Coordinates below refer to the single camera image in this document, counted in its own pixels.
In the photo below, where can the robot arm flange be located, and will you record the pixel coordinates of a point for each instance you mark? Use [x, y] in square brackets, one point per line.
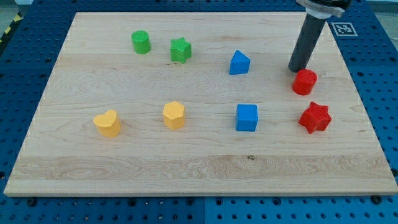
[323, 9]

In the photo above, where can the blue cube block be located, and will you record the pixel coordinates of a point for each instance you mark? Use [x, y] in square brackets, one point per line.
[246, 118]

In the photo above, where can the blue triangle block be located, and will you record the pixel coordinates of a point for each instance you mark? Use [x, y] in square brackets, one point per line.
[239, 63]

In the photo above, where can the yellow hexagon block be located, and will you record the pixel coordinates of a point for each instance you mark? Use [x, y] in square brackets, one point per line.
[174, 115]

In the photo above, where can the wooden board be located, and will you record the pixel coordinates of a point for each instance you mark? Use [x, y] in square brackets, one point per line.
[63, 154]

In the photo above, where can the green star block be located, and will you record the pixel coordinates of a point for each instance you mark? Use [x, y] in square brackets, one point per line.
[180, 50]

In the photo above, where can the yellow heart block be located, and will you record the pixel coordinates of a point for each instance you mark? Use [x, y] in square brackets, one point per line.
[108, 124]

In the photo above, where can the green cylinder block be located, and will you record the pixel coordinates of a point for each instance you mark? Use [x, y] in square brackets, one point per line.
[141, 42]

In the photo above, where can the red cylinder block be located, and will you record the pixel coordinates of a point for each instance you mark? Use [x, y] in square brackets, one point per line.
[304, 82]

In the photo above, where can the red star block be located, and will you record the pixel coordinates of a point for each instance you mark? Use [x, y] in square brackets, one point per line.
[315, 118]

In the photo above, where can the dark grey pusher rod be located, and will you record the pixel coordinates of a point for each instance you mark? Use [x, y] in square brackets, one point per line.
[306, 42]

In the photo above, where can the white fiducial marker tag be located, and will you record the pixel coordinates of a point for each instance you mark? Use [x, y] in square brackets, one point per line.
[344, 29]

